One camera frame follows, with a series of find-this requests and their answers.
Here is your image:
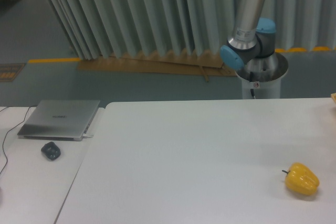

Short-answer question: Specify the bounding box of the silver closed laptop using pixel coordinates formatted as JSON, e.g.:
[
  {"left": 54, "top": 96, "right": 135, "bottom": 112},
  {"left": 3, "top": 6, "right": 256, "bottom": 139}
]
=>
[{"left": 17, "top": 100, "right": 100, "bottom": 141}]

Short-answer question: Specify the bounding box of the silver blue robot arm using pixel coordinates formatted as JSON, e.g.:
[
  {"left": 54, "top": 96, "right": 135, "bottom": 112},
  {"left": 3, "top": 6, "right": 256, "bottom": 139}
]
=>
[{"left": 219, "top": 0, "right": 288, "bottom": 82}]

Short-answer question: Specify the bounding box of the pale green folding curtain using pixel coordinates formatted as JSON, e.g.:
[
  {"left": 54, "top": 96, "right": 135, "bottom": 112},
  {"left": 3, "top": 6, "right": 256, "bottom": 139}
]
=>
[{"left": 47, "top": 0, "right": 335, "bottom": 60}]

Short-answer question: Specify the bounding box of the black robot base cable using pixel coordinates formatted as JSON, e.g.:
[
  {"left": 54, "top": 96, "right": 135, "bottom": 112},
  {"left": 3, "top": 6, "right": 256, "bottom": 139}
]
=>
[{"left": 249, "top": 71, "right": 257, "bottom": 100}]

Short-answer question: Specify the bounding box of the yellow bell pepper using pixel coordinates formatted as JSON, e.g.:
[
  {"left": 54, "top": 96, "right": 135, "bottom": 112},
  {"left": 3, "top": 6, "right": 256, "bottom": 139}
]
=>
[{"left": 282, "top": 162, "right": 320, "bottom": 196}]

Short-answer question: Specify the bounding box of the wooden tray corner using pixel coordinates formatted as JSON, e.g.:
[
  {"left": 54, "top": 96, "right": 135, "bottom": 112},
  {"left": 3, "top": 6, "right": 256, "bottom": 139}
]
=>
[{"left": 330, "top": 93, "right": 336, "bottom": 103}]

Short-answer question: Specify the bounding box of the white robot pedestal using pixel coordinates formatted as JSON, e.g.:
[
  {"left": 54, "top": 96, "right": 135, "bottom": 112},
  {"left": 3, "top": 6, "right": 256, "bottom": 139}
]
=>
[{"left": 237, "top": 72, "right": 285, "bottom": 99}]

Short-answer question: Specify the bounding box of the black mouse cable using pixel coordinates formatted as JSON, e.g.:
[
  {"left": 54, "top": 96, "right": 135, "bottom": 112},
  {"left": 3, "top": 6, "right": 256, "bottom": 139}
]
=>
[{"left": 0, "top": 105, "right": 37, "bottom": 176}]

